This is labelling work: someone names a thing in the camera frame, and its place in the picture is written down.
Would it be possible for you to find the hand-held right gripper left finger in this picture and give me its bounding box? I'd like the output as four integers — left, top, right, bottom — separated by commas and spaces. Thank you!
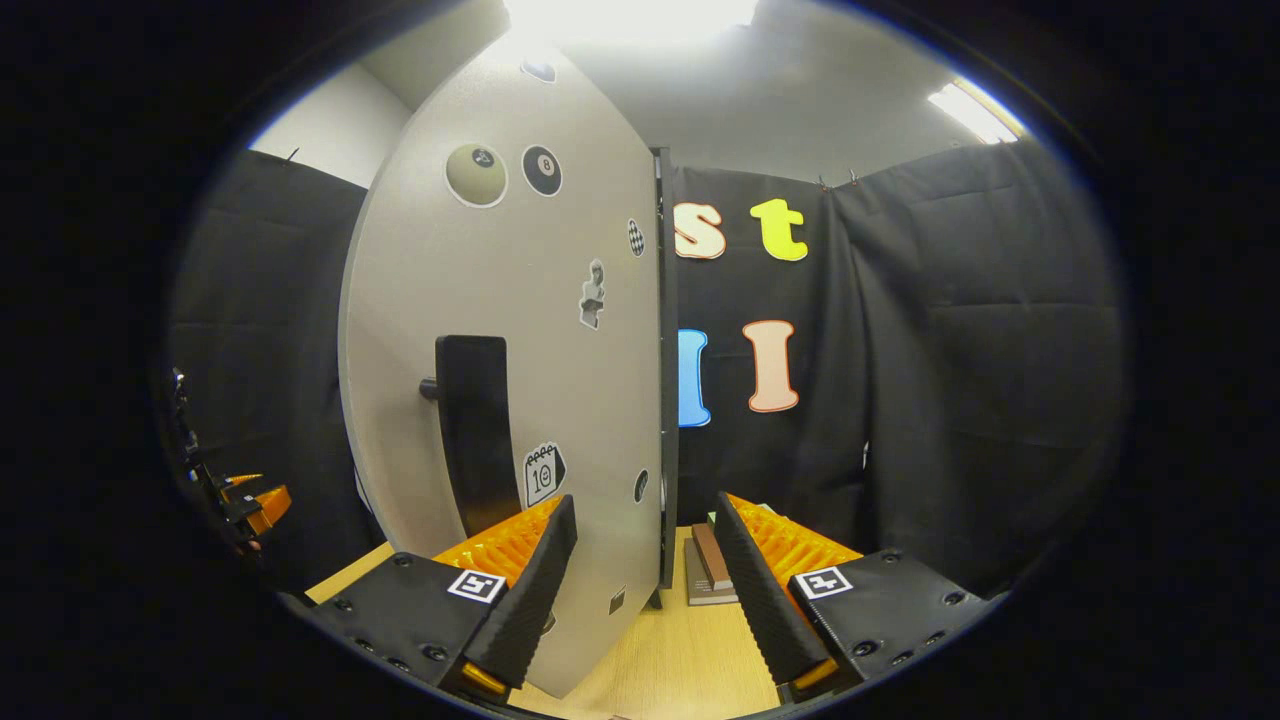
305, 494, 579, 699

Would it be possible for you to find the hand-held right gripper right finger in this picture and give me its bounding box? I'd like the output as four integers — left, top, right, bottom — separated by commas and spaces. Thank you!
714, 492, 991, 701

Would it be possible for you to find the black cabinet door handle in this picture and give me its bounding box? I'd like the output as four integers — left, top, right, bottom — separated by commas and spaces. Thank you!
418, 335, 523, 539

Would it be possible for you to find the dark grey cabinet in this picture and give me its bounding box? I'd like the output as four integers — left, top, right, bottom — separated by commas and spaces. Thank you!
652, 147, 681, 609

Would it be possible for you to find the grey cabinet door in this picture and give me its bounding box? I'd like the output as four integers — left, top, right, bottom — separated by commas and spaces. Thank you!
338, 40, 666, 699

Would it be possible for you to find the grey book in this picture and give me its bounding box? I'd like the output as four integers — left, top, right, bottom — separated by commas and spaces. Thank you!
684, 538, 741, 607

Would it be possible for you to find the brown book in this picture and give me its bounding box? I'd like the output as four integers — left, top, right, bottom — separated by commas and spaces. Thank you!
692, 522, 736, 593

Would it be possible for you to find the black backdrop cloth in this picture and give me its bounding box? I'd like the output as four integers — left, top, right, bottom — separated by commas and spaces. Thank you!
165, 140, 1131, 601

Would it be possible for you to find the small ceiling light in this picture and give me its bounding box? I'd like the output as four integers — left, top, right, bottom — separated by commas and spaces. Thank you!
928, 80, 1026, 146

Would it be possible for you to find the large ceiling light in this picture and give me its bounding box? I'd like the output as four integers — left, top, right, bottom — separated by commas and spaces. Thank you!
505, 0, 761, 46

